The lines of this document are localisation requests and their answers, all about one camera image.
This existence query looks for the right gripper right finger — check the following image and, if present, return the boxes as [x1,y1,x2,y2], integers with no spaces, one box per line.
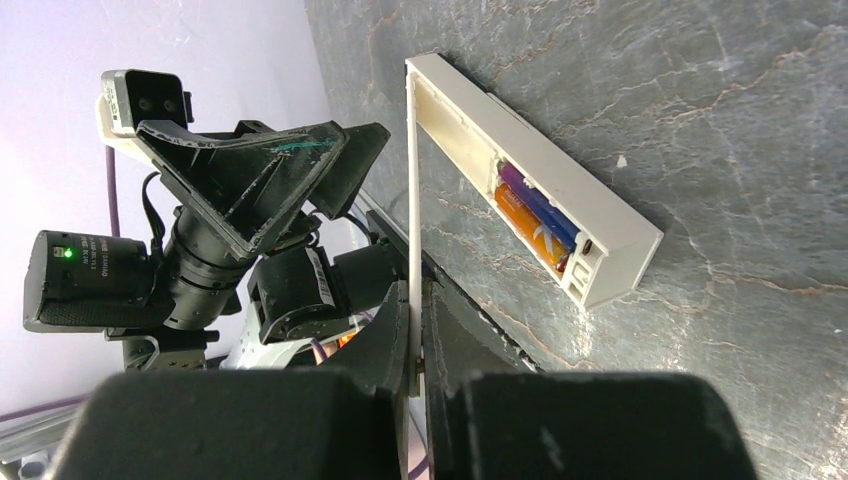
[423,284,757,479]

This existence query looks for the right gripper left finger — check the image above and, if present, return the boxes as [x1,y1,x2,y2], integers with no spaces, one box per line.
[47,282,409,479]

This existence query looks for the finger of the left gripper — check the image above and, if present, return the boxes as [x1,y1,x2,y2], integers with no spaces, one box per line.
[136,120,350,259]
[308,122,391,220]

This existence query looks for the white remote battery cover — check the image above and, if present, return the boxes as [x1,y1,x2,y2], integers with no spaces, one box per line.
[405,66,423,370]

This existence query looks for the blue purple AAA battery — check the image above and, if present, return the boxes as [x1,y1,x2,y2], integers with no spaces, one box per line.
[498,162,579,253]

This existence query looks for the orange AAA battery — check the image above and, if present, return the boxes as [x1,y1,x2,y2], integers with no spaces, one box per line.
[494,183,569,274]

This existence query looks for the white remote control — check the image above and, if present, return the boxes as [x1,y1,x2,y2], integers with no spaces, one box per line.
[405,54,663,312]

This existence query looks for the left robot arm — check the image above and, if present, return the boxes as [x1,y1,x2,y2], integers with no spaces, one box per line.
[22,120,399,370]

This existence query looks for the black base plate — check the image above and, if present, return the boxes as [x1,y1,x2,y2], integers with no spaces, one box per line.
[364,210,545,374]

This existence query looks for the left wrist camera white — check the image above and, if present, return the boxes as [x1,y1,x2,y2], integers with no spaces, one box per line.
[95,69,194,166]

